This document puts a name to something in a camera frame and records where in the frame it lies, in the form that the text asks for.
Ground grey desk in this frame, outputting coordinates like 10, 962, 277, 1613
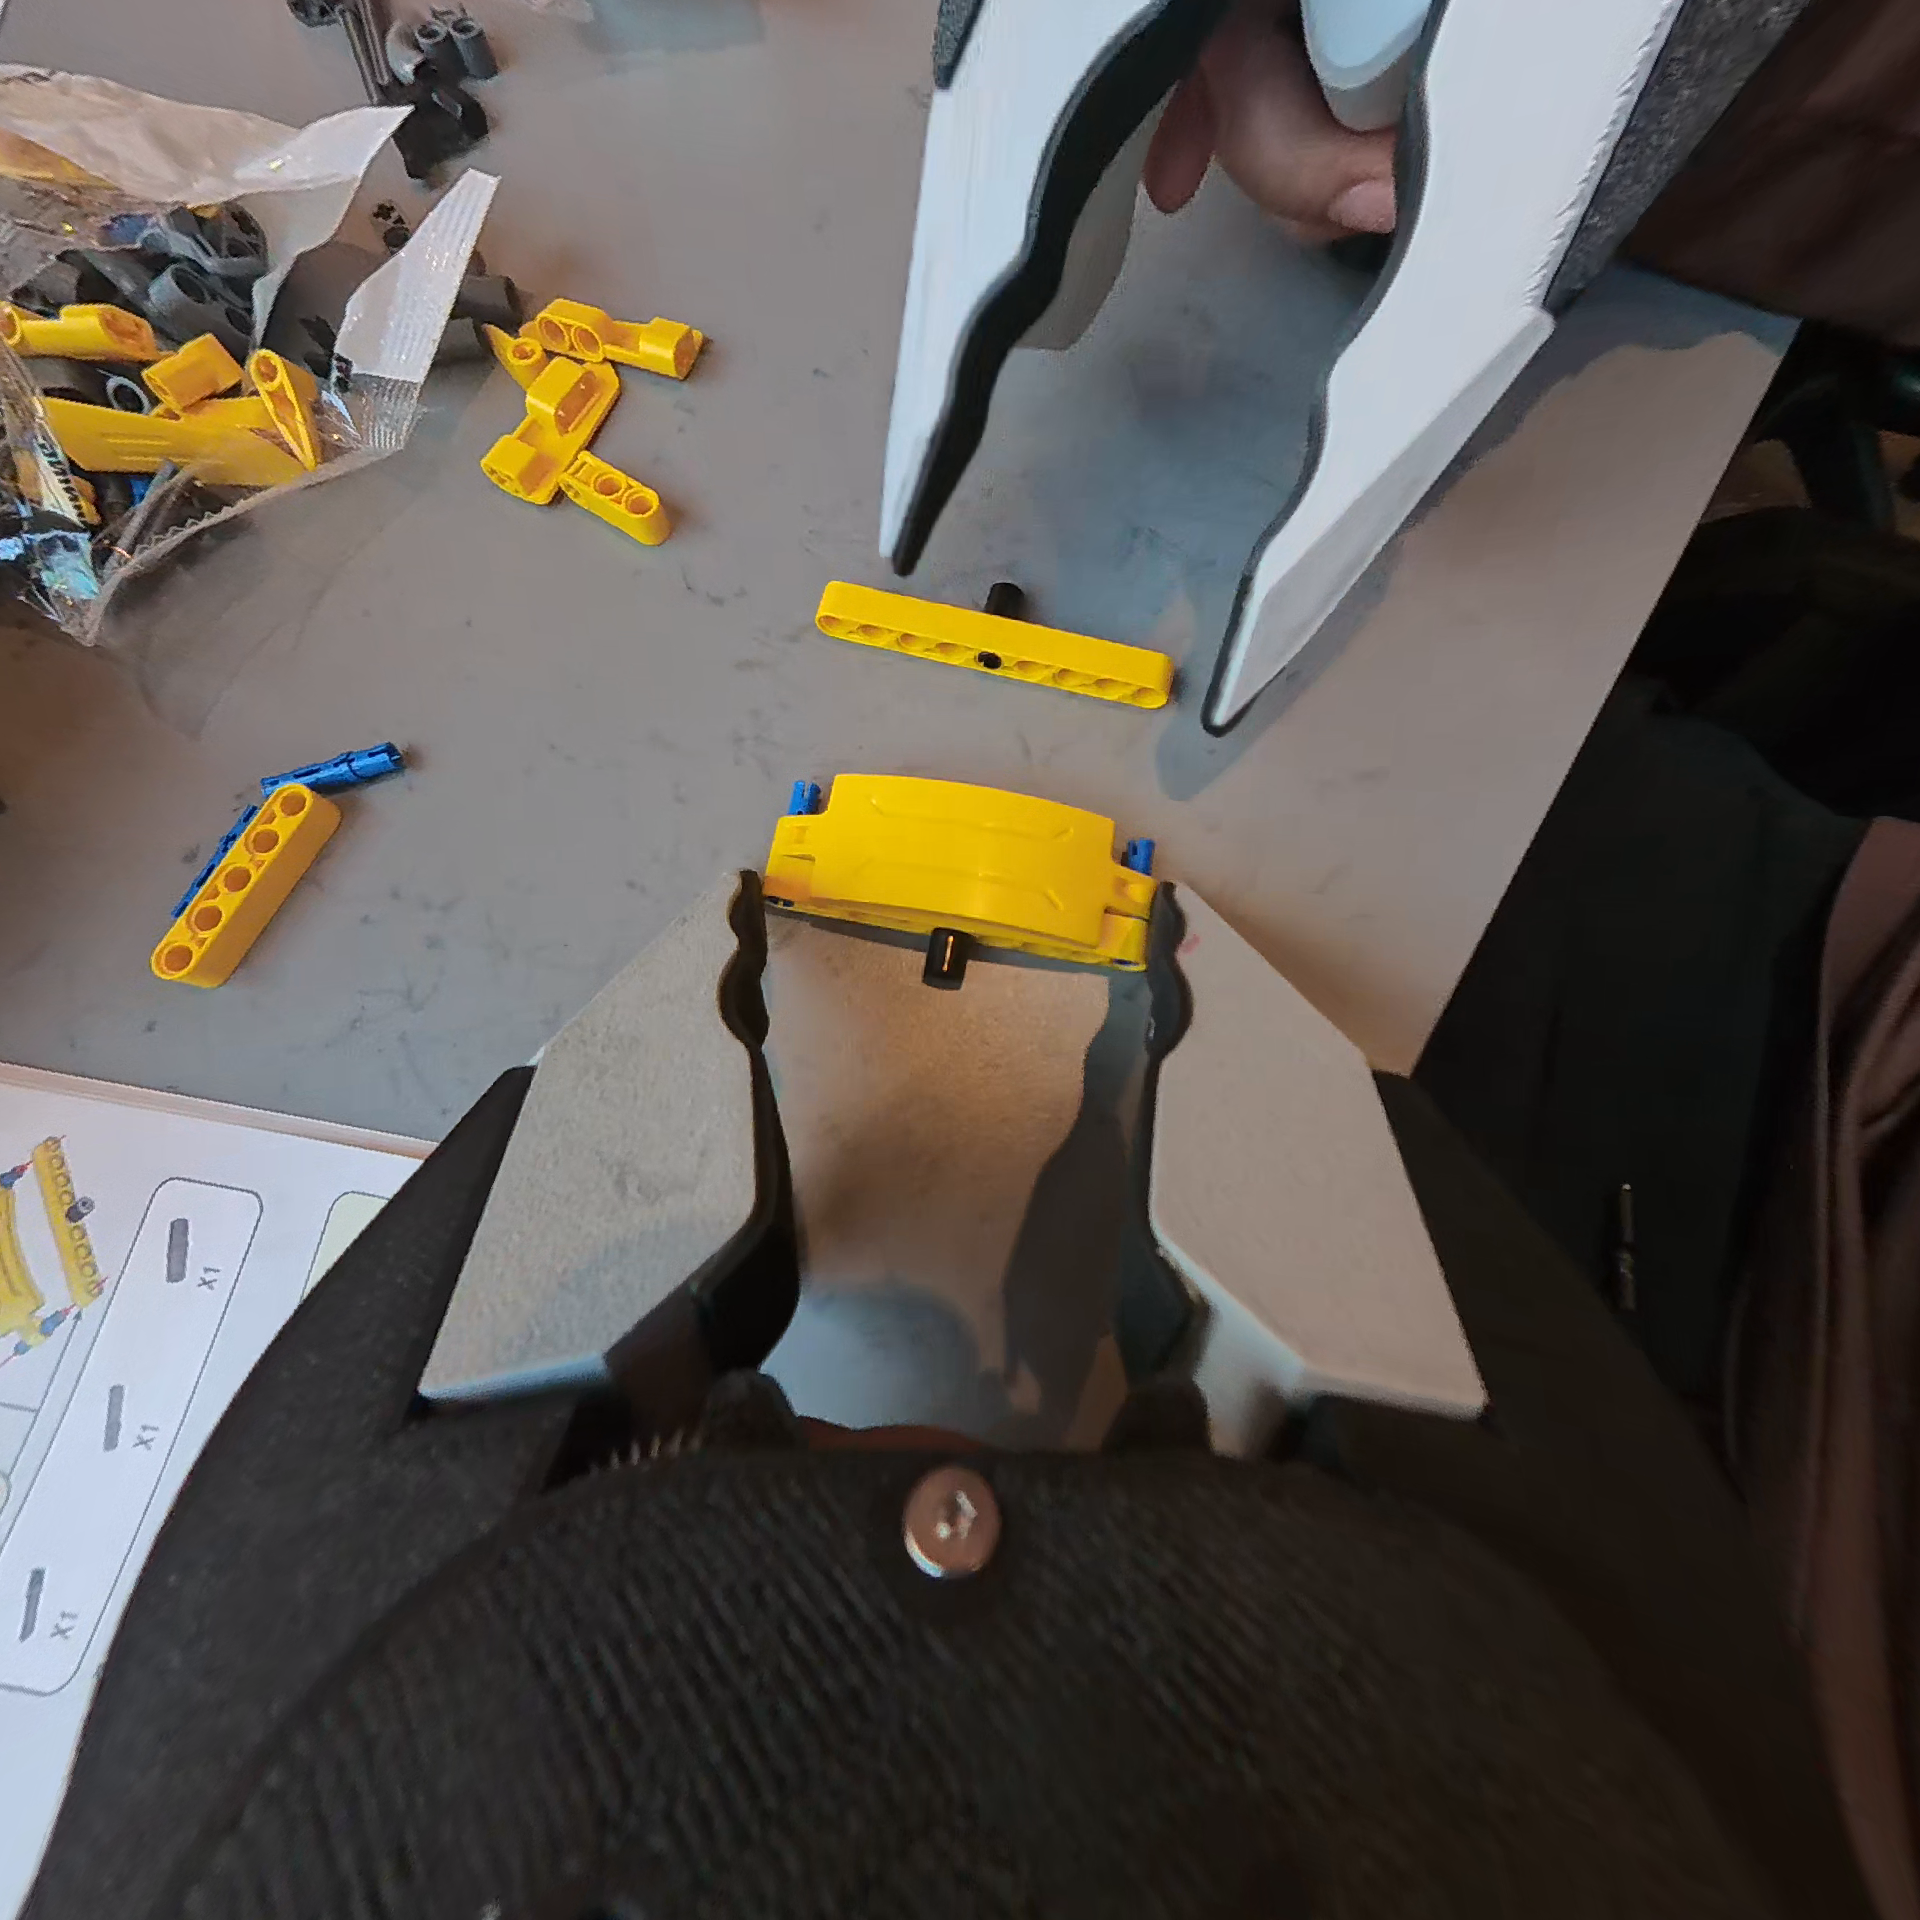
0, 0, 1801, 1158

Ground yellow curved panel blue pins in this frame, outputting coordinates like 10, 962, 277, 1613
760, 775, 1165, 968

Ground plastic bag of yellow parts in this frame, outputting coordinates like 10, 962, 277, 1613
0, 77, 500, 648

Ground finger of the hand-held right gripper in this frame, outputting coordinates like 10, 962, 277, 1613
1199, 0, 1685, 739
886, 0, 1178, 576

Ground person's right hand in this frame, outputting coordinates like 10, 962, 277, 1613
1139, 0, 1403, 247

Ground yellow L-shaped piece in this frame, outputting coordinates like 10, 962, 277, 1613
480, 355, 623, 507

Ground yellow angled beam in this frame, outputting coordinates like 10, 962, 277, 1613
534, 298, 710, 384

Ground long yellow nine-hole beam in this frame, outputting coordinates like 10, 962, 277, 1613
814, 576, 1178, 714

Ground short yellow beam blue pin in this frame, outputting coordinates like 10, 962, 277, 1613
150, 744, 407, 993

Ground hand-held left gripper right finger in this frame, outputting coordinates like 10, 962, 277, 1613
1116, 880, 1493, 1437

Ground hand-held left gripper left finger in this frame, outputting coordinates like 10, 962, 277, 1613
419, 871, 812, 1419

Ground loose black connector parts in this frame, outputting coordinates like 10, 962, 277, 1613
286, 0, 503, 175

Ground short yellow three-hole beam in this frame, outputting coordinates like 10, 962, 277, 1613
556, 450, 673, 549

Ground open white instruction manual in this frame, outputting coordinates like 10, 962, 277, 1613
0, 1066, 428, 1700

